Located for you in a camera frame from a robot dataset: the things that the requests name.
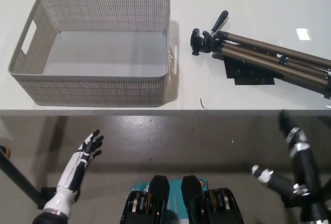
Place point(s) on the black tape patch on table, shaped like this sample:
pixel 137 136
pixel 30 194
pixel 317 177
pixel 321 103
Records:
pixel 254 79

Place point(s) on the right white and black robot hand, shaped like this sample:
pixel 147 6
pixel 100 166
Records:
pixel 305 167

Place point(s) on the dark metal table leg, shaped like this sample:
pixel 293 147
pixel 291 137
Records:
pixel 18 175

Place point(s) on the short dark thread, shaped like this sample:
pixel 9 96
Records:
pixel 202 103

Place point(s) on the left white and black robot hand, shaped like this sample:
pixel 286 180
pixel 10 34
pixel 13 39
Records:
pixel 77 167

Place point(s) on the black robot body teal top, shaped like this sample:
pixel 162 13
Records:
pixel 160 203

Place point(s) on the grey perforated rectangular basket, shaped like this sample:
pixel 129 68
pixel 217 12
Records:
pixel 103 89

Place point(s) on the bronze and black tripod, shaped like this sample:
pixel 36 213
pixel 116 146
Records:
pixel 258 43

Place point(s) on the brown round object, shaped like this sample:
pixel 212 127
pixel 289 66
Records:
pixel 5 151

